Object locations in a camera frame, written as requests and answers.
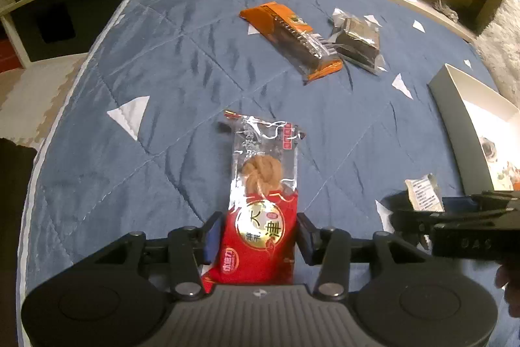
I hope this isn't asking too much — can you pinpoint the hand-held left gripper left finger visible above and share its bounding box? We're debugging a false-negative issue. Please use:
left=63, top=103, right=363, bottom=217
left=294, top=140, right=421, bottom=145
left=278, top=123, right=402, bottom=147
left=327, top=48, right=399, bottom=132
left=97, top=211, right=223, bottom=300

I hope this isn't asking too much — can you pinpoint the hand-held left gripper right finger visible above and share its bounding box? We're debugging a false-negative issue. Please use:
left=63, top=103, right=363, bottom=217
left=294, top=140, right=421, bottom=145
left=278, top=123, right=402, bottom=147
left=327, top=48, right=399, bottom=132
left=296, top=212, right=419, bottom=299

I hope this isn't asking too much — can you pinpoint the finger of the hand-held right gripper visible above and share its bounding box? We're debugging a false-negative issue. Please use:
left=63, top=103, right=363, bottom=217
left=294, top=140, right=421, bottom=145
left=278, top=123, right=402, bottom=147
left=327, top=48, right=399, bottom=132
left=443, top=190, right=520, bottom=213
left=380, top=196, right=438, bottom=248

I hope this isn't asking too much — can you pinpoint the white snack packet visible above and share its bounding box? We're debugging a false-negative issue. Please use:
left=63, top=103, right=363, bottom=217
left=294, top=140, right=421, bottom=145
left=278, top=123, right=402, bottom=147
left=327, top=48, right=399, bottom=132
left=405, top=173, right=443, bottom=211

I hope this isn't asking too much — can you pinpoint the red snack packet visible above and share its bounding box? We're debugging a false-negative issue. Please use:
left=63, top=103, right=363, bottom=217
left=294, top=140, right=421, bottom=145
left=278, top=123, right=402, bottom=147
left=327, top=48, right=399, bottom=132
left=201, top=109, right=307, bottom=293

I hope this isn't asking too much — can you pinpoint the white cardboard box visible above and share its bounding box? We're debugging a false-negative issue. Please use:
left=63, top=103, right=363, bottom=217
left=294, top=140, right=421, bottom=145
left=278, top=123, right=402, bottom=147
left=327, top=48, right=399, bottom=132
left=427, top=63, right=520, bottom=197

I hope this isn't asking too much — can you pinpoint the person's right hand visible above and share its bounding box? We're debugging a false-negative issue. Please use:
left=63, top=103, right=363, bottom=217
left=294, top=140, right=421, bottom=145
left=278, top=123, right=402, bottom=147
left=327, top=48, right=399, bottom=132
left=495, top=265, right=520, bottom=317

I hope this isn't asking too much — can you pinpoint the dark snack packet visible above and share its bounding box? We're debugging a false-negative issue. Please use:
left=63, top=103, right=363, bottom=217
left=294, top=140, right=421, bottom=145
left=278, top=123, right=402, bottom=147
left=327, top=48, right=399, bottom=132
left=479, top=136, right=498, bottom=163

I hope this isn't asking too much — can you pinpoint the fluffy beige pillow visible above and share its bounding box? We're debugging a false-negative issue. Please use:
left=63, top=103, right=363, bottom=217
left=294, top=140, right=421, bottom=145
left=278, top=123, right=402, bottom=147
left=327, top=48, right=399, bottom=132
left=475, top=0, right=520, bottom=104

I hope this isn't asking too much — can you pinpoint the blue quilt with white triangles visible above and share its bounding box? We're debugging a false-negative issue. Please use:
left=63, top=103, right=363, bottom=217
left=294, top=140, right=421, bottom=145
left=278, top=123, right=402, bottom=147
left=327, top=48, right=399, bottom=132
left=16, top=0, right=500, bottom=347

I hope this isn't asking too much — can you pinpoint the clear packet with brown cake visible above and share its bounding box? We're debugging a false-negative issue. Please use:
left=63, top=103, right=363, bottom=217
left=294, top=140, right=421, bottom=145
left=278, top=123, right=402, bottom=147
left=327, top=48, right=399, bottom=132
left=328, top=7, right=386, bottom=76

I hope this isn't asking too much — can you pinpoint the small grey ornament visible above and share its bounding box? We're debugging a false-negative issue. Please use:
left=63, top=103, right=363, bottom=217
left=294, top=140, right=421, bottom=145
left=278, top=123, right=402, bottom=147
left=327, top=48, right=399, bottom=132
left=433, top=0, right=460, bottom=22

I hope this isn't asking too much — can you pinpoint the orange snack packet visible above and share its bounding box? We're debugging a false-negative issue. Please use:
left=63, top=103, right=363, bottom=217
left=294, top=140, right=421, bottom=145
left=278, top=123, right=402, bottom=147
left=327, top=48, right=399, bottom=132
left=239, top=1, right=344, bottom=83

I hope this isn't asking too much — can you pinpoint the beige foam floor mat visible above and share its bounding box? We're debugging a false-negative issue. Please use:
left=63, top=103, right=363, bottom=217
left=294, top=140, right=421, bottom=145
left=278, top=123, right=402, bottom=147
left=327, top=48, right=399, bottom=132
left=0, top=54, right=88, bottom=148

